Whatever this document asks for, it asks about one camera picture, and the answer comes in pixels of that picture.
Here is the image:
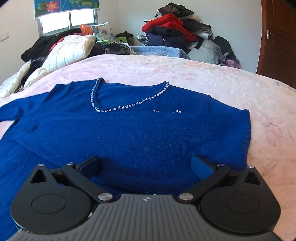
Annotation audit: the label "blue beaded knit sweater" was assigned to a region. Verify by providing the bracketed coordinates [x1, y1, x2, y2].
[1, 78, 251, 240]

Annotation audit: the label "black clothes on bed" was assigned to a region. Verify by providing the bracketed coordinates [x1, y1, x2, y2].
[21, 28, 81, 62]

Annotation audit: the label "dark clothes pile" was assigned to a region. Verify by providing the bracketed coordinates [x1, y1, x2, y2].
[142, 3, 240, 65]

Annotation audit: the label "pink floral bed sheet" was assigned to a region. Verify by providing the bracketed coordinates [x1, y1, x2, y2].
[1, 55, 295, 240]

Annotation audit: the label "white text-print quilt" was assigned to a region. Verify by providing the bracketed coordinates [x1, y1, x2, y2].
[0, 60, 32, 98]

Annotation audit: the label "purple garment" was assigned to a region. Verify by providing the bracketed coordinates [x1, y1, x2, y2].
[224, 59, 241, 69]

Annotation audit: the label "brown wooden door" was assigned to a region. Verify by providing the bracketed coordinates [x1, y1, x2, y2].
[256, 0, 296, 88]

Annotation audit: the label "grey plastic bag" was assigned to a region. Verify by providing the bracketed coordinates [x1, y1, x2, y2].
[188, 40, 223, 65]

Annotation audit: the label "cream quilted puffer jacket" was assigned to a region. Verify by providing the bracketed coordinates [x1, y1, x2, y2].
[24, 35, 96, 88]

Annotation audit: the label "leopard print garment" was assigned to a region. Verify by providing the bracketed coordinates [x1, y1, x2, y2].
[105, 42, 131, 55]

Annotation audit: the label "light blue knit blanket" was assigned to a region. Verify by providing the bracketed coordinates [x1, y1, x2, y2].
[130, 46, 190, 60]

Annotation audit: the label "orange garment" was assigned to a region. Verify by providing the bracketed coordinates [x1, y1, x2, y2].
[80, 25, 93, 36]

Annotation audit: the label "floral pillow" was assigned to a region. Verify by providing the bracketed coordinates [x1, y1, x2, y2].
[91, 22, 116, 42]

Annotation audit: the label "window with lotus blind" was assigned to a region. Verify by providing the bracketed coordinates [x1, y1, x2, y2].
[34, 0, 99, 36]

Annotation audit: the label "red garment on pile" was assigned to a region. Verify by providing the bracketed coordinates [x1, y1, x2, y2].
[142, 14, 197, 43]

